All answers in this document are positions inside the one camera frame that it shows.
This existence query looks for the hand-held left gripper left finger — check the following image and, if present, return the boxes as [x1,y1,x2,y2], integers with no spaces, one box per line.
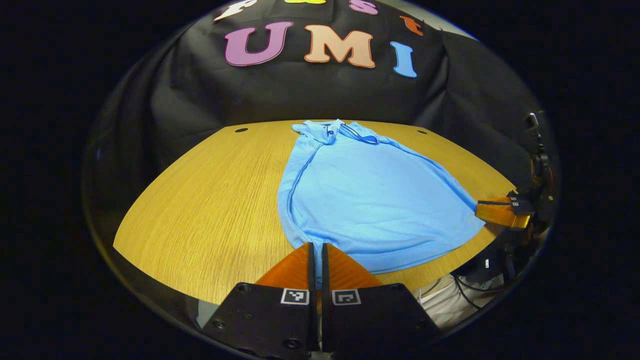
[202,242,318,357]

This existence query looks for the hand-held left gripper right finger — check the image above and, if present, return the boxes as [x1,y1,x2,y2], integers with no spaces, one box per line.
[321,243,443,356]

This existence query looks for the light blue T-shirt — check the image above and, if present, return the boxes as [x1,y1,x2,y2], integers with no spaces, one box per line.
[277,119,486,275]

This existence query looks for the white cloth under table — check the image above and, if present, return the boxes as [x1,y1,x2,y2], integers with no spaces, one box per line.
[417,272,501,328]

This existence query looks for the black cables under table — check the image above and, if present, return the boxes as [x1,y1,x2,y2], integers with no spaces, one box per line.
[447,272,503,312]

